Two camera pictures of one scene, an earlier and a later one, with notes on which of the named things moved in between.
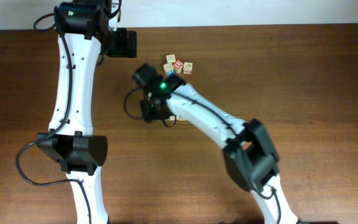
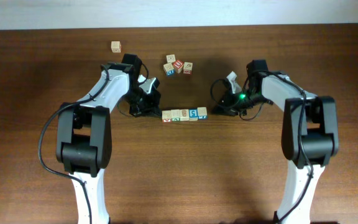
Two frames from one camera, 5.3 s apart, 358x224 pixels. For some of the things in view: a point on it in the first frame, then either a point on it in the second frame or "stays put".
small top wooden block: x=171 y=58 stays put
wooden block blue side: x=169 y=69 stays put
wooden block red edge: x=188 y=68 stays put
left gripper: x=126 y=48 -> x=151 y=109
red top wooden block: x=178 y=65 stays put
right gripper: x=148 y=116 -> x=229 y=109
